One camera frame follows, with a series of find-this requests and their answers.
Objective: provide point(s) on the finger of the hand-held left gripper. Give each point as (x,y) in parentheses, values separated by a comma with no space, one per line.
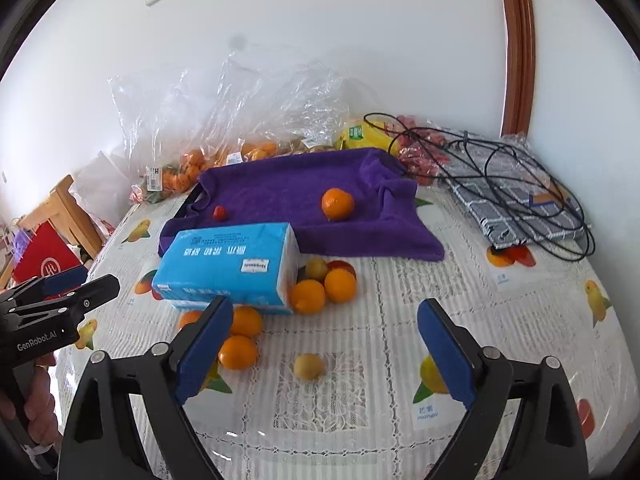
(65,278)
(90,297)

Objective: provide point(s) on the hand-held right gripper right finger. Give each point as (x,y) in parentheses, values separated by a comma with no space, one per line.
(445,355)

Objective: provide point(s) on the clear bag of oranges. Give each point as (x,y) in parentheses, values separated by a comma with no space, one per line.
(260,150)

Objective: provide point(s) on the wooden chair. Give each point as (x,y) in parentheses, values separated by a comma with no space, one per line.
(60,200)

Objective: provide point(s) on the brown wooden door frame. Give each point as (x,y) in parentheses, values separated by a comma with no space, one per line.
(517,60)

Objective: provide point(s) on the grey checked cloth package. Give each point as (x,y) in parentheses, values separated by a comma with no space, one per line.
(500,210)

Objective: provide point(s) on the clear bag of red fruit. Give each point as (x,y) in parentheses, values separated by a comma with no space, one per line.
(420,160)

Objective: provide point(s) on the blue tissue pack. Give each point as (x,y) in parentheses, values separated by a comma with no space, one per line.
(225,265)

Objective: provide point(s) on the person's left hand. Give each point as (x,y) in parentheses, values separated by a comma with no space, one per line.
(42,400)

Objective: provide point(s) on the small yellow-green fruit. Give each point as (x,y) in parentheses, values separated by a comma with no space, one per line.
(316,268)
(309,366)

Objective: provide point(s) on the small red fruit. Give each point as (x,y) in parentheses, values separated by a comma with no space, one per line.
(220,213)

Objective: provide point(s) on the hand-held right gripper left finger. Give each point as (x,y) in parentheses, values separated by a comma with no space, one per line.
(205,355)

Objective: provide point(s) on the orange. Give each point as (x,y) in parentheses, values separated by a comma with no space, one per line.
(247,321)
(337,203)
(238,352)
(307,296)
(340,285)
(189,318)

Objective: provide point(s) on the yellow packet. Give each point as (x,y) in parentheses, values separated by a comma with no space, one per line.
(365,137)

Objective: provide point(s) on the red paper bag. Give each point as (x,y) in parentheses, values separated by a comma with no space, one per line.
(45,255)

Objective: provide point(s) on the white plastic bag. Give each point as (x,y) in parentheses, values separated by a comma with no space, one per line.
(100,175)

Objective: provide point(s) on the purple towel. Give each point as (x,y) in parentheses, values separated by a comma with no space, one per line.
(280,185)

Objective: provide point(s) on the clear bag of leafy tangerines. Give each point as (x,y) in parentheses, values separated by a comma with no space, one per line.
(170,170)

